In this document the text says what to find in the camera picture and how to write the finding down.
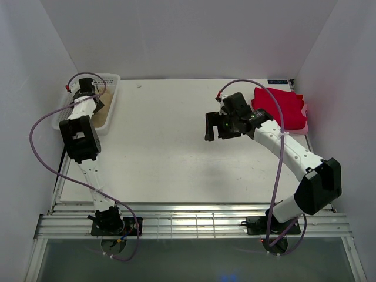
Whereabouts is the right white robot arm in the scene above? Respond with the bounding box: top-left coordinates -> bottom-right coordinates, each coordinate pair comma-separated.
204,92 -> 342,233

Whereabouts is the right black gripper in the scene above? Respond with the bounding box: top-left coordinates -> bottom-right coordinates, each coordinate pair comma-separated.
204,111 -> 241,142

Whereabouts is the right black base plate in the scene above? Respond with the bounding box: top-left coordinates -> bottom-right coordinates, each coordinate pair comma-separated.
241,216 -> 301,235

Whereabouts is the red folded t shirt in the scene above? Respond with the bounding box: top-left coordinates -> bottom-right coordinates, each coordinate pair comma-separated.
251,87 -> 307,130

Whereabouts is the white plastic mesh basket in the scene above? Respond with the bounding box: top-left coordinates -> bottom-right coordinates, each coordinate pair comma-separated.
52,73 -> 120,135

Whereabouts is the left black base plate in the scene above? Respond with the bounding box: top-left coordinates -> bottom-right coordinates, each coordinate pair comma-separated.
90,217 -> 137,237

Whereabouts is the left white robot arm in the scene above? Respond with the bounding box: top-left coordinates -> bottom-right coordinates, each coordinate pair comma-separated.
59,78 -> 125,235

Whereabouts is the aluminium rail frame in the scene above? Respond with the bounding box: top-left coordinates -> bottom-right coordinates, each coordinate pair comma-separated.
35,202 -> 353,239

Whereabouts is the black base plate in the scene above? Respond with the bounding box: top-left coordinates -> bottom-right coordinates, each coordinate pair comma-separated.
90,217 -> 137,237
241,216 -> 301,235

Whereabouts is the beige t shirt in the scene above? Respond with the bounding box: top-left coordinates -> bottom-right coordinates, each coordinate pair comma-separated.
92,88 -> 113,129

